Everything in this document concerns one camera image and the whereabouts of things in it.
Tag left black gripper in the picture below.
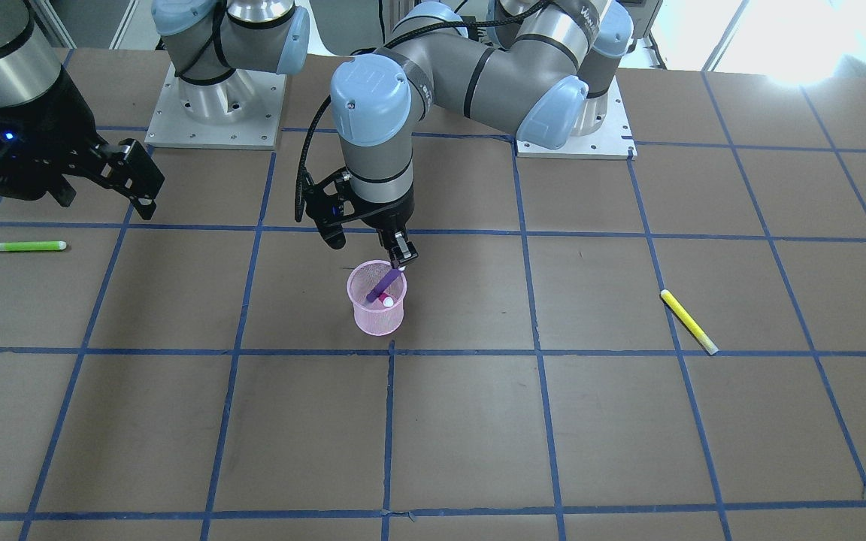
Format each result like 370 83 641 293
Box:
344 187 419 268

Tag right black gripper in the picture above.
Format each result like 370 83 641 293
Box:
0 68 165 220

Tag purple highlighter pen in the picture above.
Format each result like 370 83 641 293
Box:
365 268 402 304

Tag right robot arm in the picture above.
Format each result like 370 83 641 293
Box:
0 1 310 220

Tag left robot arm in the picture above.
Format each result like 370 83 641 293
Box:
296 1 634 267

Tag pink mesh cup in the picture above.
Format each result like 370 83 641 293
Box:
346 260 407 336

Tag green highlighter pen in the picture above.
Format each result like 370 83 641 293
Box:
0 240 68 253

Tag yellow highlighter pen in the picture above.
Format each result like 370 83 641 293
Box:
659 289 719 356

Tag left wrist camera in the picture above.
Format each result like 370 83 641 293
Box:
293 165 351 250

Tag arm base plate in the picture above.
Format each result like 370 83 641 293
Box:
516 77 638 160
144 66 288 151

